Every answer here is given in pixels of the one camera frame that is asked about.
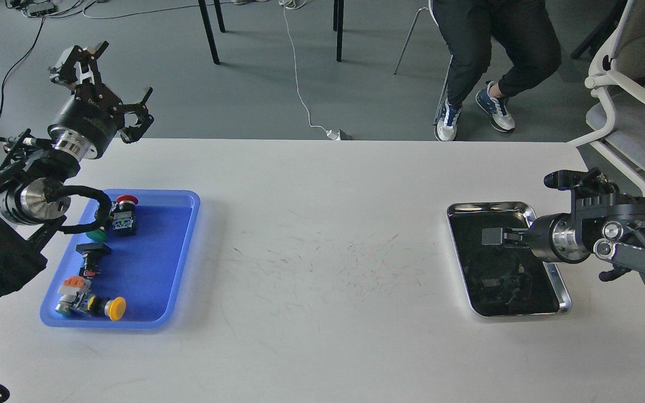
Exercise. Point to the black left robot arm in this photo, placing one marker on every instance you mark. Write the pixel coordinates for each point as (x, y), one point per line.
(35, 202)

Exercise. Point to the silver metal tray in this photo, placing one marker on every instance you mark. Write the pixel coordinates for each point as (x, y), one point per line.
(503, 283)

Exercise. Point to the seated person legs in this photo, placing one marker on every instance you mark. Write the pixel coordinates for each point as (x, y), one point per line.
(526, 33)

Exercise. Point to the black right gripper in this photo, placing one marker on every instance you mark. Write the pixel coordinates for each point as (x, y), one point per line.
(551, 239)

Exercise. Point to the green push button switch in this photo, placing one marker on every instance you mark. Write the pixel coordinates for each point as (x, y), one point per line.
(101, 234)

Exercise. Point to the white office chair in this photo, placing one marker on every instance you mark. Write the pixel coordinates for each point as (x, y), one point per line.
(617, 121)

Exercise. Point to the black switch part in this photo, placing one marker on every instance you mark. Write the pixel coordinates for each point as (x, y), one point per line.
(92, 254)

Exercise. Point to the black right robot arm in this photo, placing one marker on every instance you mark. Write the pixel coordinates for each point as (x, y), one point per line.
(603, 222)

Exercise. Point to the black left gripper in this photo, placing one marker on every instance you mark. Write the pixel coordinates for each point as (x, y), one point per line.
(82, 129)

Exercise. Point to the red push button switch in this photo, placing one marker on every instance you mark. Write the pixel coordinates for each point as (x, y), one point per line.
(123, 220)

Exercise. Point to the metal chair leg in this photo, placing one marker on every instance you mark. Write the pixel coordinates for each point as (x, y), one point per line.
(408, 36)

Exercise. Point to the orange white connector block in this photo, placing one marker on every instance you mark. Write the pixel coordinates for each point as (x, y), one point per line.
(73, 292)

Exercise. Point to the blue plastic tray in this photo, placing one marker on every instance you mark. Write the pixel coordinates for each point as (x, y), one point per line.
(145, 268)

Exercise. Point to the yellow push button switch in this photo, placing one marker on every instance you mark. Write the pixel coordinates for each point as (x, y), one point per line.
(101, 307)

